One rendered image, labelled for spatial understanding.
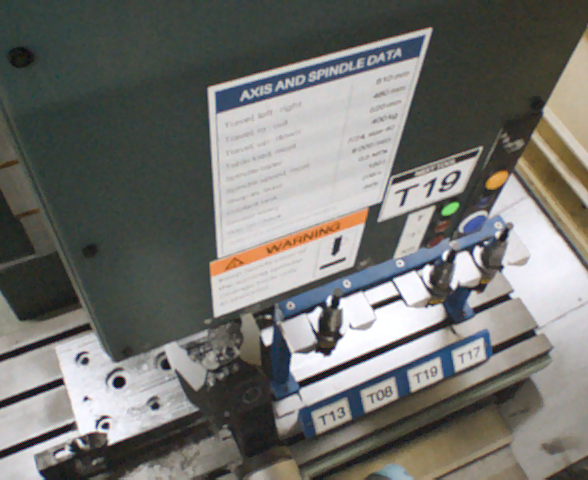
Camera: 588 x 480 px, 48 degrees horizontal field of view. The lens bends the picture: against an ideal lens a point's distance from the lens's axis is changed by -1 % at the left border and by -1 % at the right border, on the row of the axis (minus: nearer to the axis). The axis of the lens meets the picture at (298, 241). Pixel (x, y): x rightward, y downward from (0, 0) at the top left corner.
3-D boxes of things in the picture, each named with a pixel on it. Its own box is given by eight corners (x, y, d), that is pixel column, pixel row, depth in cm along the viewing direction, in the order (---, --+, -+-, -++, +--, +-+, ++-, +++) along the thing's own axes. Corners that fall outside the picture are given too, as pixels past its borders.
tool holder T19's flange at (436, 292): (443, 264, 123) (446, 257, 121) (460, 291, 121) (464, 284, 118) (414, 275, 122) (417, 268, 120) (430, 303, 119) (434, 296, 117)
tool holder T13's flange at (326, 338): (338, 306, 117) (340, 299, 115) (352, 336, 114) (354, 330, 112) (305, 317, 116) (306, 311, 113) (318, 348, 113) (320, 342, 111)
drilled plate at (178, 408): (233, 403, 133) (233, 394, 129) (91, 461, 125) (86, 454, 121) (193, 308, 144) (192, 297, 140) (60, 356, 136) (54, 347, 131)
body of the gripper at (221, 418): (200, 403, 88) (235, 490, 83) (197, 382, 81) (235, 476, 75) (254, 381, 90) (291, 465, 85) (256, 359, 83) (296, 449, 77)
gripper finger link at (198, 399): (165, 381, 83) (216, 428, 80) (164, 377, 81) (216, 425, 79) (193, 355, 85) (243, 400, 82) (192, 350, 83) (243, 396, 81)
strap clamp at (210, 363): (266, 367, 142) (268, 338, 129) (207, 390, 138) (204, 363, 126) (259, 354, 143) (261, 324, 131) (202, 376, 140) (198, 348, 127)
